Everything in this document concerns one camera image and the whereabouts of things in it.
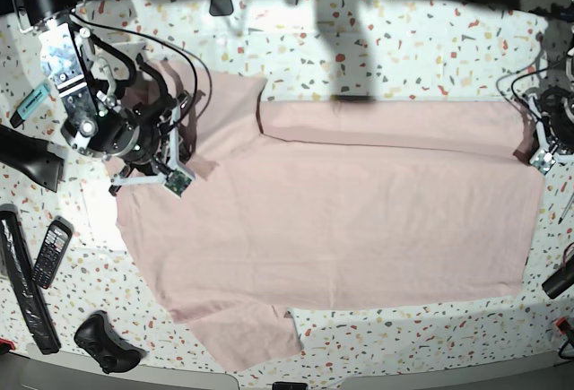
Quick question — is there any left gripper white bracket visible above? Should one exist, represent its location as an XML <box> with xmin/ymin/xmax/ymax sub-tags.
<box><xmin>527</xmin><ymin>89</ymin><xmax>573</xmax><ymax>175</ymax></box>

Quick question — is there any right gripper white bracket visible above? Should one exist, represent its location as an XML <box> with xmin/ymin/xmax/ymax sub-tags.
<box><xmin>109</xmin><ymin>91</ymin><xmax>196</xmax><ymax>197</ymax></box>

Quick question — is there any pink T-shirt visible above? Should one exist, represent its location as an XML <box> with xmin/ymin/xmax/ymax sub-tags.
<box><xmin>117</xmin><ymin>74</ymin><xmax>544</xmax><ymax>371</ymax></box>

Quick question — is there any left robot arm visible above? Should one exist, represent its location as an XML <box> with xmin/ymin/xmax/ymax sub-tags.
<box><xmin>527</xmin><ymin>86</ymin><xmax>573</xmax><ymax>175</ymax></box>

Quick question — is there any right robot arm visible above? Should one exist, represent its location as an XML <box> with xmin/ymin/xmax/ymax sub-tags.
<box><xmin>11</xmin><ymin>0</ymin><xmax>196</xmax><ymax>196</ymax></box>

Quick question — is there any grey pen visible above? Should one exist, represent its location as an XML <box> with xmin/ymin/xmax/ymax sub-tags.
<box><xmin>558</xmin><ymin>191</ymin><xmax>574</xmax><ymax>225</ymax></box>

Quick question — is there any black remote control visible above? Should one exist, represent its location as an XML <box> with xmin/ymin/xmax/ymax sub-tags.
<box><xmin>32</xmin><ymin>216</ymin><xmax>74</xmax><ymax>290</ymax></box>

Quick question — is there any black stapler tool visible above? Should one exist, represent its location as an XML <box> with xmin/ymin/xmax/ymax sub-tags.
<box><xmin>1</xmin><ymin>126</ymin><xmax>65</xmax><ymax>192</ymax></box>

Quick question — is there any teal highlighter marker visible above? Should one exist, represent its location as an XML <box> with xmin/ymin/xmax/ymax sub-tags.
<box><xmin>9</xmin><ymin>82</ymin><xmax>49</xmax><ymax>128</ymax></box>

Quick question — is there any small red black clip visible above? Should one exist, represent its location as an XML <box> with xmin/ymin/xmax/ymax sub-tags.
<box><xmin>554</xmin><ymin>316</ymin><xmax>573</xmax><ymax>334</ymax></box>

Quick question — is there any black game controller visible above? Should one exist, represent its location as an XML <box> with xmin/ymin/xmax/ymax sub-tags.
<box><xmin>74</xmin><ymin>311</ymin><xmax>144</xmax><ymax>374</ymax></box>

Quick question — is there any long black bar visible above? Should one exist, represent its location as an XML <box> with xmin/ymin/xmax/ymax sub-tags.
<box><xmin>1</xmin><ymin>204</ymin><xmax>61</xmax><ymax>355</ymax></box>

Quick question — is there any black cylinder with wires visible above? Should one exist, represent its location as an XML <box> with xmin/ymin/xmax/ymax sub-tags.
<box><xmin>542</xmin><ymin>243</ymin><xmax>574</xmax><ymax>299</ymax></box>

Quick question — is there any black camera stand base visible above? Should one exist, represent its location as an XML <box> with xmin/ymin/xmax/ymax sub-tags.
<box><xmin>209</xmin><ymin>0</ymin><xmax>234</xmax><ymax>17</ymax></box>

